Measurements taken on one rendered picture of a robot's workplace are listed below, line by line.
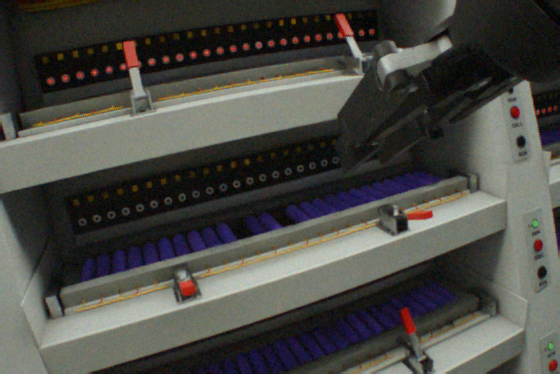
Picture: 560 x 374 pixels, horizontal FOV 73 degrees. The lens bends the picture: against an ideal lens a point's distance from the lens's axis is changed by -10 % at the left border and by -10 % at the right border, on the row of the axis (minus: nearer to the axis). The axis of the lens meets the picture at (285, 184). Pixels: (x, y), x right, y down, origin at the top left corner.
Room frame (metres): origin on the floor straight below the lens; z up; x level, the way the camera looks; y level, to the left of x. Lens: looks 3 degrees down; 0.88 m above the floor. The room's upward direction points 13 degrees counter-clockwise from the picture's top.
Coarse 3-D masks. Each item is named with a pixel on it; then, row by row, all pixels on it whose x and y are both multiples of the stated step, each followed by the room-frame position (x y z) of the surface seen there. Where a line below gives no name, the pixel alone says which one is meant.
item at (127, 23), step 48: (144, 0) 0.62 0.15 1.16; (192, 0) 0.64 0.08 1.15; (240, 0) 0.66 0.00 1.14; (288, 0) 0.69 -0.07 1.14; (336, 0) 0.72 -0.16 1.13; (48, 48) 0.57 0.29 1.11; (240, 144) 0.65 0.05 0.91; (288, 144) 0.67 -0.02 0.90; (48, 192) 0.56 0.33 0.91; (384, 288) 0.71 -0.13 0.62
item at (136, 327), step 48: (288, 192) 0.64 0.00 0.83; (480, 192) 0.59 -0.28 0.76; (48, 240) 0.51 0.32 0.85; (96, 240) 0.55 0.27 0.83; (336, 240) 0.51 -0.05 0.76; (384, 240) 0.49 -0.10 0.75; (432, 240) 0.51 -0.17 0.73; (48, 288) 0.43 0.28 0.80; (240, 288) 0.43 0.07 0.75; (288, 288) 0.45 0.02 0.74; (336, 288) 0.47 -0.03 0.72; (48, 336) 0.38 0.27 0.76; (96, 336) 0.38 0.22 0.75; (144, 336) 0.40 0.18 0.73; (192, 336) 0.42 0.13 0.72
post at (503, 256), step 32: (384, 0) 0.72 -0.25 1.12; (416, 0) 0.64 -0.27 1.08; (448, 0) 0.58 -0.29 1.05; (448, 128) 0.64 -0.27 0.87; (480, 128) 0.58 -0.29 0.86; (416, 160) 0.74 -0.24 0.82; (512, 160) 0.56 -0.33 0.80; (512, 192) 0.56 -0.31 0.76; (544, 192) 0.58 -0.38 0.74; (512, 224) 0.55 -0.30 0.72; (544, 224) 0.57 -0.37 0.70; (480, 256) 0.62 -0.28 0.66; (512, 256) 0.56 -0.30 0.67; (512, 288) 0.57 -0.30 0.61; (544, 288) 0.57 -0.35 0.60; (544, 320) 0.56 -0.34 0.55
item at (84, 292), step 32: (416, 192) 0.57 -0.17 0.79; (448, 192) 0.58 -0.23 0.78; (320, 224) 0.51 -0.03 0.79; (352, 224) 0.53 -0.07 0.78; (192, 256) 0.47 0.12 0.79; (224, 256) 0.48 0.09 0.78; (64, 288) 0.43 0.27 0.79; (96, 288) 0.43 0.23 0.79; (128, 288) 0.44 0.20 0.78; (160, 288) 0.44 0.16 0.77
